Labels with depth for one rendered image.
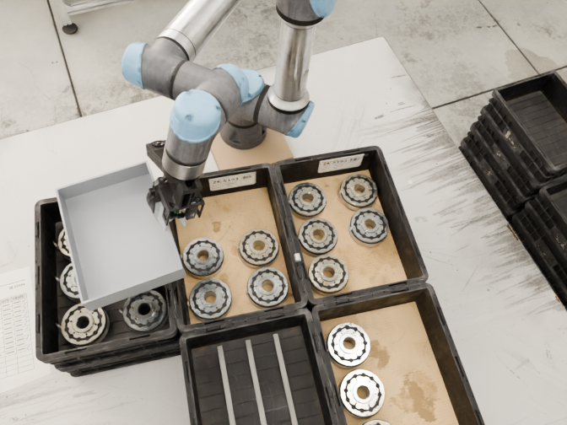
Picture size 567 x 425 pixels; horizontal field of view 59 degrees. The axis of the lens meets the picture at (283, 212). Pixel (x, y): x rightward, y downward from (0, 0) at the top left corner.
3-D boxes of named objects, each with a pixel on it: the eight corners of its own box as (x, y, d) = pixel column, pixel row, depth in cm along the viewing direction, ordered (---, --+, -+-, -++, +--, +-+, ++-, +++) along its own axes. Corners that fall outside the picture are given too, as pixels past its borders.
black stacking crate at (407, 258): (272, 185, 142) (272, 163, 132) (369, 168, 147) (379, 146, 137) (305, 319, 125) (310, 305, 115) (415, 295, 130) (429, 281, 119)
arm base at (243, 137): (212, 121, 161) (210, 100, 153) (254, 105, 165) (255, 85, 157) (231, 156, 156) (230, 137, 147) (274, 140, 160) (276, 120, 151)
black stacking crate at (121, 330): (51, 222, 133) (35, 201, 123) (164, 202, 138) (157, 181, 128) (56, 372, 116) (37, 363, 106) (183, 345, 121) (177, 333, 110)
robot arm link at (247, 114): (234, 89, 155) (233, 57, 143) (273, 104, 154) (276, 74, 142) (216, 117, 150) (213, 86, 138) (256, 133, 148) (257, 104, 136)
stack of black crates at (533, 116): (450, 153, 232) (492, 88, 192) (504, 136, 239) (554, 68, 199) (498, 226, 216) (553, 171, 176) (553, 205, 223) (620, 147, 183)
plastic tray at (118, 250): (63, 199, 110) (55, 188, 106) (152, 172, 114) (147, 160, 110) (89, 311, 100) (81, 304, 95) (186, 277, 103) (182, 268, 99)
